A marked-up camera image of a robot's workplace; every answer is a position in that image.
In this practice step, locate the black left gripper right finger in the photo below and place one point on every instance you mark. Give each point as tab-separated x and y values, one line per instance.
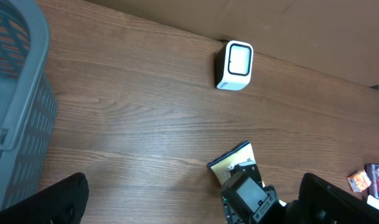
322	202

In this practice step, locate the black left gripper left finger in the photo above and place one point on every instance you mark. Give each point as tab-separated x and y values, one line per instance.
63	202

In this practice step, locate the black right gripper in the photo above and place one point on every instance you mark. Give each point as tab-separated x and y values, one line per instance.
275	216

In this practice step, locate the yellow snack packet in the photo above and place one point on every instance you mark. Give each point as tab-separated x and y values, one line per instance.
240	158

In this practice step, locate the red purple pad packet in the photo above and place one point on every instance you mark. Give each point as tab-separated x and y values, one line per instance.
372	171

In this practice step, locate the small orange white tissue pack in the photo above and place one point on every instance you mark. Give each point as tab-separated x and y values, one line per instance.
359	181

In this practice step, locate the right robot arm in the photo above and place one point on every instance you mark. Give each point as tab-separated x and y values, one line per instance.
292	214

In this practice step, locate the white barcode scanner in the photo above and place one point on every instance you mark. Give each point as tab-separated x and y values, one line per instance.
233	66

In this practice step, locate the dark grey plastic basket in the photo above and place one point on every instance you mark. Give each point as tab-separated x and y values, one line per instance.
28	106

